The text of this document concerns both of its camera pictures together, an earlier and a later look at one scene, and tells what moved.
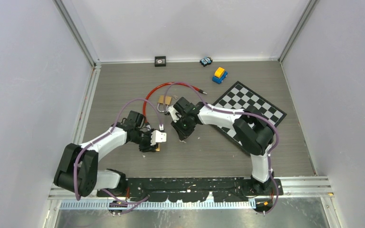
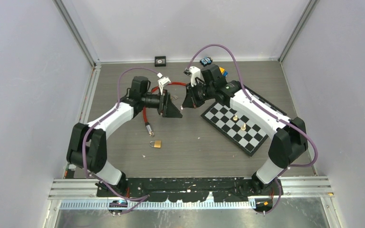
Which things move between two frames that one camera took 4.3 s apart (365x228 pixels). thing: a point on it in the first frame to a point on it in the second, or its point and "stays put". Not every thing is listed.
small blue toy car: [206, 61] stays put
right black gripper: [183, 134] to [189, 101]
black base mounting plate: [194, 189] stays put
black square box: [160, 61] stays put
